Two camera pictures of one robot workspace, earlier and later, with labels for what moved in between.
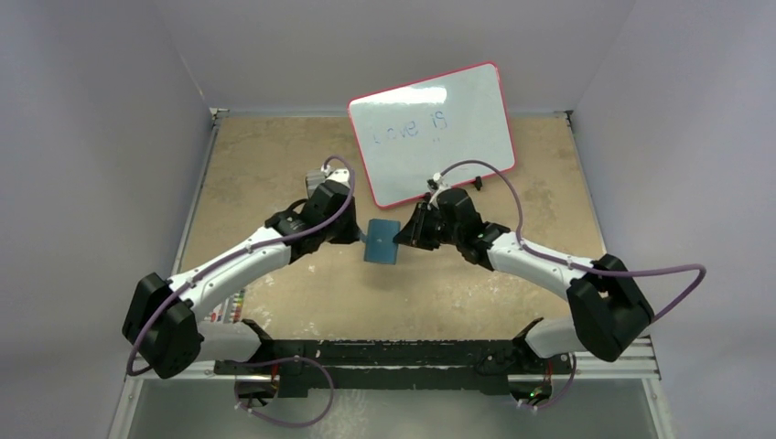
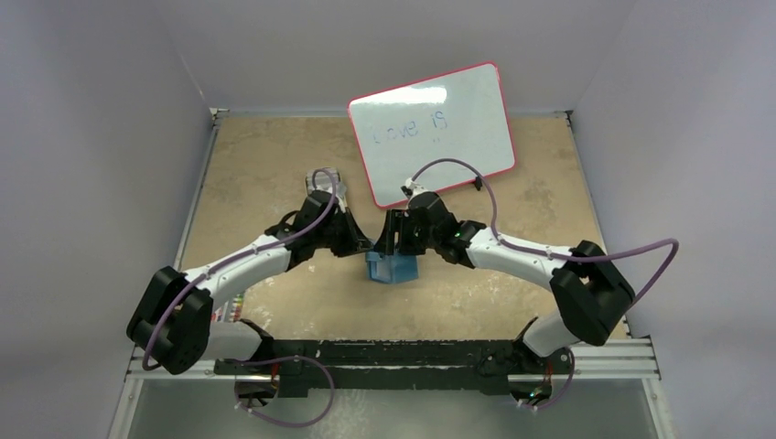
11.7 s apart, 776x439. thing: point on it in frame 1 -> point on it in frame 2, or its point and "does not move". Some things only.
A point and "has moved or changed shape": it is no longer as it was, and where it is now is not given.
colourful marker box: [231, 310] does not move
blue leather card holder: [382, 241] has moved or changed shape
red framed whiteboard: [408, 133] does not move
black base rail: [468, 363] does not move
